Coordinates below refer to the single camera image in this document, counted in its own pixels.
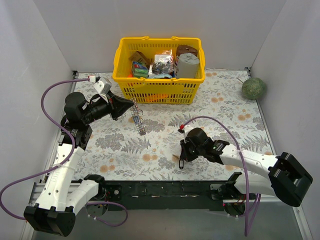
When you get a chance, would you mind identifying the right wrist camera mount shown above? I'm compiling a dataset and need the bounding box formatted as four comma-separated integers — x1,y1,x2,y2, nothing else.
178,124,193,143

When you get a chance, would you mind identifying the black head key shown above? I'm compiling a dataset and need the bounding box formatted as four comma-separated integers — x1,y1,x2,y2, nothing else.
172,154,184,170

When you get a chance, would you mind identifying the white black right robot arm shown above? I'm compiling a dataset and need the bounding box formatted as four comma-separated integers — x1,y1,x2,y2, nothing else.
178,125,313,207

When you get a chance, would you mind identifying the floral table mat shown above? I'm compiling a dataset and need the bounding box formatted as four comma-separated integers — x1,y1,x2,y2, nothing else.
73,70,274,181

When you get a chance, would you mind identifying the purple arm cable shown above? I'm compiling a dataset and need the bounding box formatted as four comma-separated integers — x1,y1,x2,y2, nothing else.
0,77,129,227
178,115,262,237

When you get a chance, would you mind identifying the silver key ring with hooks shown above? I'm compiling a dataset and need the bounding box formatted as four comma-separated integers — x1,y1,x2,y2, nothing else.
130,98,147,137

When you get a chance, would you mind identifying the green small box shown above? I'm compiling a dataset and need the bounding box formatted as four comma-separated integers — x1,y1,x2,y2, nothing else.
131,61,149,78

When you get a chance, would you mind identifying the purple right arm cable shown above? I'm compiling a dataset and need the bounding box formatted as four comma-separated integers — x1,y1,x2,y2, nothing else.
178,115,262,237

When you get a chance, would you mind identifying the brown cardboard packet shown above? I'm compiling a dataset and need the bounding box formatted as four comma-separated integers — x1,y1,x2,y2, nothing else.
128,51,151,67

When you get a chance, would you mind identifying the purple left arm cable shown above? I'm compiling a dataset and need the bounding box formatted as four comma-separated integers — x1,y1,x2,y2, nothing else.
0,77,129,227

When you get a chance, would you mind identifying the brown round box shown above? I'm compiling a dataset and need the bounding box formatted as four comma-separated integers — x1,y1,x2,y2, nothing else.
176,45,198,57

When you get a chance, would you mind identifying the blue key tag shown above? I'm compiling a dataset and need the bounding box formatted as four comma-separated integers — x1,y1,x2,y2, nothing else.
133,116,140,124

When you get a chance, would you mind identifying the grey paper roll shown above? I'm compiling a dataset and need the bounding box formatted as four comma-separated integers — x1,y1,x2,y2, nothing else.
175,53,200,79

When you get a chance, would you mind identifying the clear bag of small items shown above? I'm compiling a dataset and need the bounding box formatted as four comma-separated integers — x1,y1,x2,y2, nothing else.
148,49,174,79

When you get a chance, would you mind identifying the black base bar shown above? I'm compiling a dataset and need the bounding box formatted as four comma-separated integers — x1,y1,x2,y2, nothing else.
89,180,240,211

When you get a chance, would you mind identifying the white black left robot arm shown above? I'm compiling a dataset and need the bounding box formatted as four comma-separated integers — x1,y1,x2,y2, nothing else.
23,91,134,237

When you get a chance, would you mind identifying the yellow plastic basket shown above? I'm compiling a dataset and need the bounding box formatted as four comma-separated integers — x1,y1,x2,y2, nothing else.
112,36,206,105

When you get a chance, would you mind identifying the green yarn ball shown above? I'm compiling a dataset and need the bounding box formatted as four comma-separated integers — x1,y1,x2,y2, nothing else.
241,77,267,100

